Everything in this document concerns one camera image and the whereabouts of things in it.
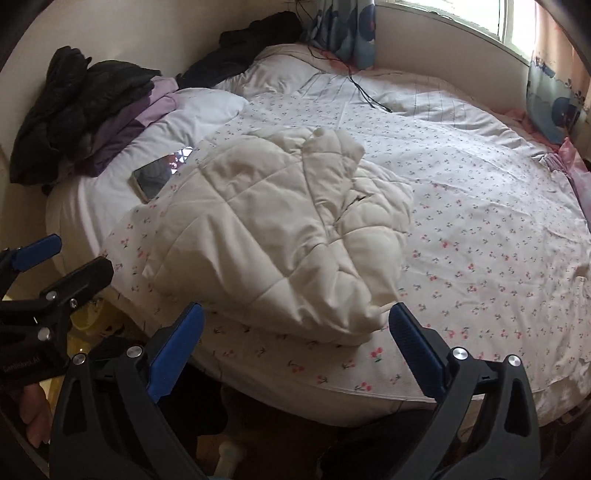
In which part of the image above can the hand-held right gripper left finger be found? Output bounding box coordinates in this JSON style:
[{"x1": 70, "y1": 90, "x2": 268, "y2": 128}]
[{"x1": 50, "y1": 302, "x2": 206, "y2": 480}]

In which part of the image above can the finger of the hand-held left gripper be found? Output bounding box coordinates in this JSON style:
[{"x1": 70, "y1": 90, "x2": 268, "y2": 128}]
[
  {"x1": 0, "y1": 234, "x2": 63, "y2": 296},
  {"x1": 28, "y1": 256, "x2": 115, "y2": 324}
]

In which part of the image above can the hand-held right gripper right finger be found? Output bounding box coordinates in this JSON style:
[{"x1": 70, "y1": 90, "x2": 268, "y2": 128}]
[{"x1": 388, "y1": 302, "x2": 543, "y2": 480}]

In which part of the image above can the beige quilted comforter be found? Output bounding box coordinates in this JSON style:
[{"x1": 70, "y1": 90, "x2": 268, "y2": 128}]
[{"x1": 143, "y1": 126, "x2": 415, "y2": 348}]

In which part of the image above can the black clothes pile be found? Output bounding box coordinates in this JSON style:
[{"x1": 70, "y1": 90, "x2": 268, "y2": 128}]
[{"x1": 9, "y1": 46, "x2": 163, "y2": 195}]

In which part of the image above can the person's left hand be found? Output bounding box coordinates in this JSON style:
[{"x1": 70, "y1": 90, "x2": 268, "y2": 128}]
[{"x1": 18, "y1": 382, "x2": 55, "y2": 449}]

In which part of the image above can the yellow object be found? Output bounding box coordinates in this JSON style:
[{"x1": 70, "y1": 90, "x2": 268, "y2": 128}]
[{"x1": 67, "y1": 295, "x2": 137, "y2": 344}]

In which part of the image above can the large white pillow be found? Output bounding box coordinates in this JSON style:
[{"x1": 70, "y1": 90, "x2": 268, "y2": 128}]
[{"x1": 44, "y1": 88, "x2": 250, "y2": 278}]

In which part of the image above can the smartphone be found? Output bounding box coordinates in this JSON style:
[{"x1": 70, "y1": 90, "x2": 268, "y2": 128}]
[{"x1": 130, "y1": 146, "x2": 195, "y2": 203}]

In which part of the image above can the floral bed sheet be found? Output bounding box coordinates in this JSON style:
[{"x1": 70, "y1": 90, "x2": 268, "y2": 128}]
[{"x1": 99, "y1": 44, "x2": 591, "y2": 416}]

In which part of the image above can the purple garment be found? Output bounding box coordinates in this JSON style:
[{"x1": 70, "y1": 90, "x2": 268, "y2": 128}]
[{"x1": 83, "y1": 76, "x2": 181, "y2": 177}]

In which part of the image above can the black jacket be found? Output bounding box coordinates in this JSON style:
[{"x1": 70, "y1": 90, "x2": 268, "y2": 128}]
[{"x1": 178, "y1": 11, "x2": 304, "y2": 89}]

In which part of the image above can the small white pillow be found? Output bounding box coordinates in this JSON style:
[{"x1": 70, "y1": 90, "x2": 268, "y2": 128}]
[{"x1": 212, "y1": 44, "x2": 352, "y2": 100}]

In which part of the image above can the pink and blue patterned curtain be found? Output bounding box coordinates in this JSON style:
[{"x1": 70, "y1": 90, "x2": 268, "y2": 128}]
[{"x1": 526, "y1": 4, "x2": 591, "y2": 144}]

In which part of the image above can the window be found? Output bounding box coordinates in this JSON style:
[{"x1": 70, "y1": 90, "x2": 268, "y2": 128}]
[{"x1": 376, "y1": 0, "x2": 536, "y2": 61}]

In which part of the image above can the black cable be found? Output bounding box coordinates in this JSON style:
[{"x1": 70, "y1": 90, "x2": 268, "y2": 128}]
[{"x1": 295, "y1": 0, "x2": 394, "y2": 114}]

